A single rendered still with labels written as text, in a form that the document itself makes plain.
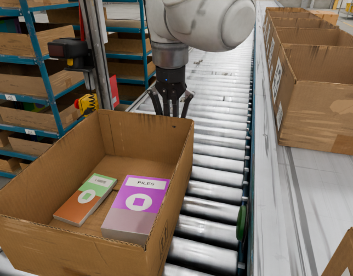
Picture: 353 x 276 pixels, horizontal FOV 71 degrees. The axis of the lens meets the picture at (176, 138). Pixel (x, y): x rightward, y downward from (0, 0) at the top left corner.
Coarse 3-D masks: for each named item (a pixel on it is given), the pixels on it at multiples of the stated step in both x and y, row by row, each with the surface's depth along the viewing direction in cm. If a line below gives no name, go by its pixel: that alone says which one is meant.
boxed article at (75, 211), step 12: (96, 180) 67; (108, 180) 67; (84, 192) 63; (96, 192) 63; (108, 192) 65; (72, 204) 60; (84, 204) 60; (96, 204) 60; (60, 216) 57; (72, 216) 57; (84, 216) 57
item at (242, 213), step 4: (240, 208) 50; (244, 208) 50; (240, 212) 49; (244, 212) 49; (240, 216) 48; (244, 216) 48; (240, 220) 48; (244, 220) 48; (236, 224) 51; (240, 224) 48; (236, 228) 50; (240, 228) 47; (236, 232) 49; (240, 232) 48; (236, 236) 49; (240, 236) 48; (240, 240) 50
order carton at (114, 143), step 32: (96, 128) 72; (128, 128) 72; (160, 128) 70; (192, 128) 64; (64, 160) 60; (96, 160) 75; (128, 160) 77; (160, 160) 76; (192, 160) 73; (0, 192) 43; (32, 192) 51; (64, 192) 61; (0, 224) 40; (32, 224) 37; (64, 224) 56; (96, 224) 56; (160, 224) 40; (32, 256) 43; (64, 256) 40; (96, 256) 38; (128, 256) 36; (160, 256) 44
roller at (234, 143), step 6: (198, 138) 91; (204, 138) 90; (210, 138) 90; (216, 138) 90; (222, 138) 89; (228, 138) 90; (210, 144) 90; (216, 144) 89; (222, 144) 88; (228, 144) 88; (234, 144) 88; (240, 144) 87
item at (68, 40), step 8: (56, 40) 70; (64, 40) 70; (72, 40) 72; (80, 40) 75; (48, 48) 70; (56, 48) 69; (64, 48) 69; (72, 48) 71; (80, 48) 74; (56, 56) 70; (64, 56) 69; (72, 56) 72; (80, 56) 76; (72, 64) 76; (80, 64) 78
